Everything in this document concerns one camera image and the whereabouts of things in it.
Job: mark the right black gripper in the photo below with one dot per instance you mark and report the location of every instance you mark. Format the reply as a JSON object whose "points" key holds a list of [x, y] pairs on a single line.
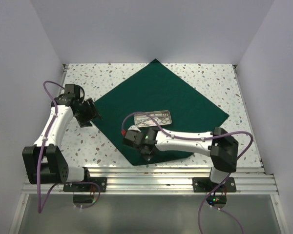
{"points": [[147, 156]]}

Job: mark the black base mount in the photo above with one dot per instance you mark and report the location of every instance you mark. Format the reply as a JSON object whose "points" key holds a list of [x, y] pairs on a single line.
{"points": [[86, 192], [217, 198]]}

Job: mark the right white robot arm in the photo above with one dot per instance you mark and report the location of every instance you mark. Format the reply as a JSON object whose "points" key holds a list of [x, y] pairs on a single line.
{"points": [[219, 145]]}

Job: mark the green surgical drape cloth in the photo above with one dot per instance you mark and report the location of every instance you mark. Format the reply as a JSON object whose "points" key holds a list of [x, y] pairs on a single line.
{"points": [[156, 88]]}

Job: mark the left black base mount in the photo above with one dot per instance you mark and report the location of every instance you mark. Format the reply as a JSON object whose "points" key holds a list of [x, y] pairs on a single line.
{"points": [[86, 192]]}

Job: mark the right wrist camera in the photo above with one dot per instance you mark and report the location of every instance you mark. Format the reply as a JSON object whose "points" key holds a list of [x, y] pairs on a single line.
{"points": [[131, 128]]}

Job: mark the silver surgical scissors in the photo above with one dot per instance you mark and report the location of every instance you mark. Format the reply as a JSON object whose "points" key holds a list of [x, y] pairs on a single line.
{"points": [[161, 119]]}

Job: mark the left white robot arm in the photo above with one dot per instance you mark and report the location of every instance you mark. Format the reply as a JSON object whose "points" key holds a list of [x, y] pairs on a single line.
{"points": [[44, 161]]}

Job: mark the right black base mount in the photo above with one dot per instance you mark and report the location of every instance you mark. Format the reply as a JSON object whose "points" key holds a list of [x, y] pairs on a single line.
{"points": [[217, 198]]}

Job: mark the aluminium rail frame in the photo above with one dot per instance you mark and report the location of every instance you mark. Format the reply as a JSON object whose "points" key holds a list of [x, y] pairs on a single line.
{"points": [[154, 199]]}

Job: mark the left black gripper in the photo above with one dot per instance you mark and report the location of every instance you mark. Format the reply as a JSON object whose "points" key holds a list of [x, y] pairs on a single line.
{"points": [[92, 113]]}

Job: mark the metal instrument tray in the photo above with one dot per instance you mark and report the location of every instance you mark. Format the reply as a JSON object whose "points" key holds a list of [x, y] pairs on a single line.
{"points": [[150, 123]]}

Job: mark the silver forceps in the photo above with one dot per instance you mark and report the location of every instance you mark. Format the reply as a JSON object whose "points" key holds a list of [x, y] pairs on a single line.
{"points": [[148, 116]]}

